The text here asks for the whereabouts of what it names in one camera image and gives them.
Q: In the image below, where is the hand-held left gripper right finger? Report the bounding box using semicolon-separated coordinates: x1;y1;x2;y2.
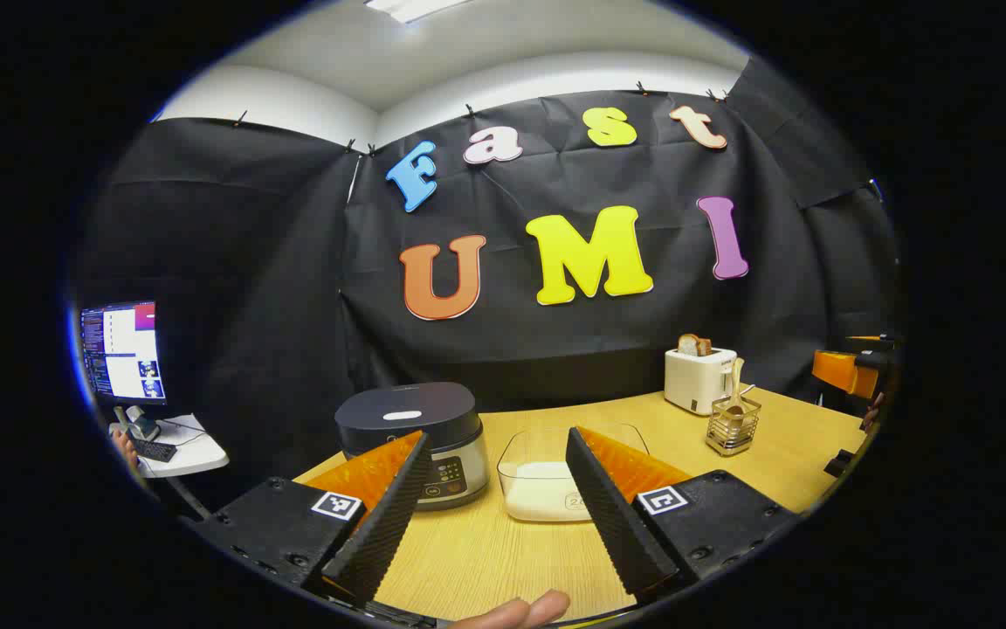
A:
566;426;801;605

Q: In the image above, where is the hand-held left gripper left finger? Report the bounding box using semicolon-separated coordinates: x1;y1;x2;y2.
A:
193;430;434;605

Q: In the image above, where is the white rice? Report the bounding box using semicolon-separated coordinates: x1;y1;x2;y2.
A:
504;461;596;522

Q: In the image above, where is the black and silver rice cooker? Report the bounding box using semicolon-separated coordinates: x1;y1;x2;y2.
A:
334;382;490;511

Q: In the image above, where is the clear wire chopstick holder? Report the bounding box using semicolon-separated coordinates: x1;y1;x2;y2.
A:
706;395;762;458

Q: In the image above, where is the clear plastic container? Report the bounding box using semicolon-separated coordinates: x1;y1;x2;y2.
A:
497;423;651;523

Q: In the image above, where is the white toaster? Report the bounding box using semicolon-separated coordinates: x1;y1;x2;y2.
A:
665;347;738;416

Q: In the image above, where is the white side table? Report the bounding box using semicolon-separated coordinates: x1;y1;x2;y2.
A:
110;413;231;479

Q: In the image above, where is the small white desk device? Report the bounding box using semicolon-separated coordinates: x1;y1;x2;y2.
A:
123;404;162;442

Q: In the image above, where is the computer monitor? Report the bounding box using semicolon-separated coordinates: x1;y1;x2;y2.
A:
79;301;168;405

